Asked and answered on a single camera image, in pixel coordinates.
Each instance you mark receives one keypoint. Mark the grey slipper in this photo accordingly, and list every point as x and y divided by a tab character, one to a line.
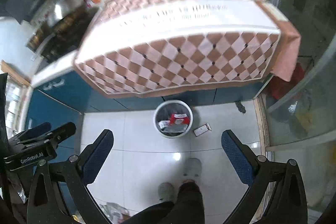
166	192
192	170

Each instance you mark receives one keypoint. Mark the blue kitchen cabinet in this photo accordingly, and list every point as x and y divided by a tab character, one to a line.
68	98

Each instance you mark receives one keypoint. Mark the small box on floor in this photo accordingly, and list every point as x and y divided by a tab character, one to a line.
202	129

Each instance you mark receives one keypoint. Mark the grey right slipper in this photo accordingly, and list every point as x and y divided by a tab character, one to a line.
192	170

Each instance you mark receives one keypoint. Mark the red bag on floor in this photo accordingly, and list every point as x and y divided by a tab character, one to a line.
278	87

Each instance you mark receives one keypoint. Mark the red white snack wrapper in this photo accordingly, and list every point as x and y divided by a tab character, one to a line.
179	119

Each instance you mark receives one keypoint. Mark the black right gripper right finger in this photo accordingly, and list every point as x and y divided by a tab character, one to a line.
241	157

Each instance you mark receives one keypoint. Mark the white round trash bin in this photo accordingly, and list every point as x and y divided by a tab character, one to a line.
162	116

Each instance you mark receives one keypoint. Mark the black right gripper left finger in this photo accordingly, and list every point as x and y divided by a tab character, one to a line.
94	155

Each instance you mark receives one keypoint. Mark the grey left slipper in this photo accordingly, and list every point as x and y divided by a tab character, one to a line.
166	192

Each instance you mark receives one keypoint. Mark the checkered pink brown tablecloth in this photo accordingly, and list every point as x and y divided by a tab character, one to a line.
152	48

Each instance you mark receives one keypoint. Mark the black trouser leg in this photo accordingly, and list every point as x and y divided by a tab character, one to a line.
188	208

